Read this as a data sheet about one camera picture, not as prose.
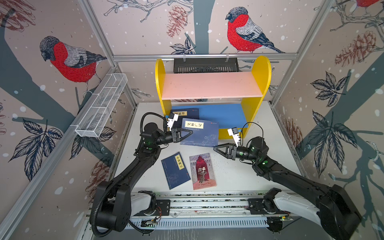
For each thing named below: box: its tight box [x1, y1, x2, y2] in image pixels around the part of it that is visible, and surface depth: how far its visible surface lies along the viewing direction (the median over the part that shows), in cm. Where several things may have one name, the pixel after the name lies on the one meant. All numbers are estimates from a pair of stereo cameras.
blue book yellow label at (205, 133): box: [180, 118, 219, 147], surface depth 73 cm
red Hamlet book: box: [189, 153, 217, 191], surface depth 87 cm
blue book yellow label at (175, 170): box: [161, 151, 191, 190], surface depth 87 cm
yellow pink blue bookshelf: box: [155, 56, 272, 140], surface depth 76 cm
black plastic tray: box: [174, 57, 239, 74], surface depth 95 cm
